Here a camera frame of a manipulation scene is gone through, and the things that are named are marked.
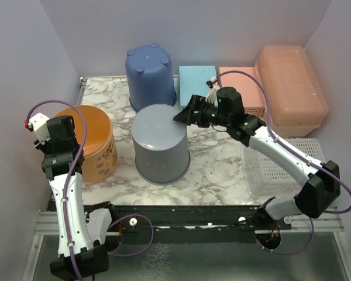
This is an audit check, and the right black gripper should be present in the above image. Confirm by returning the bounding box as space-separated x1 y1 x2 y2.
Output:
173 94 231 128

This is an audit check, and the light blue perforated basket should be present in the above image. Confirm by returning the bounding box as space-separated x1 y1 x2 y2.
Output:
178 66 216 110

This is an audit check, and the grey-blue plastic bucket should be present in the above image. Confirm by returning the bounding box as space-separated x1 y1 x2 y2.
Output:
131 104 191 185

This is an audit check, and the blue plastic bucket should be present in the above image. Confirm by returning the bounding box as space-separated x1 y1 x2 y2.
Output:
125 43 177 112

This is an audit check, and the pink perforated plastic basket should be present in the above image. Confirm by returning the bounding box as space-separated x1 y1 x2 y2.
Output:
219 73 264 118

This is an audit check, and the orange plastic bucket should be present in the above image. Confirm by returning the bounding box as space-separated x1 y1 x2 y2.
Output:
53 105 119 184

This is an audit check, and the white perforated plastic basket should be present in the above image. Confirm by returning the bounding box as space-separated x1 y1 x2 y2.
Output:
241 138 326 199

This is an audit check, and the large orange lidded container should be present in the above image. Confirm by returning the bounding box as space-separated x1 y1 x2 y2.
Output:
254 45 329 138

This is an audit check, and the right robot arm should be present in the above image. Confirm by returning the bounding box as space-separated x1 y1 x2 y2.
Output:
173 87 340 229

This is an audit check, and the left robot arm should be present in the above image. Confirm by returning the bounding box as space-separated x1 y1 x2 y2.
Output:
29 114 118 280

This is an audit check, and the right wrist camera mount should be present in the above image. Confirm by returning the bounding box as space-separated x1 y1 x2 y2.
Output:
205 77 220 104

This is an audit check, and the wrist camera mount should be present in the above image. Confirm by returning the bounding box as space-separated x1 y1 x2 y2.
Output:
205 77 220 104
25 113 50 145

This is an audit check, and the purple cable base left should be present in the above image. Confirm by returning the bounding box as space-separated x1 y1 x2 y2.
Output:
108 214 154 258

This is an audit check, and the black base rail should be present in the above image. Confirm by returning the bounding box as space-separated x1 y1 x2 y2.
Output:
68 201 291 245

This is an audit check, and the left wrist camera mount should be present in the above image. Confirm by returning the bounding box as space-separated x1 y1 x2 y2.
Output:
25 113 50 145

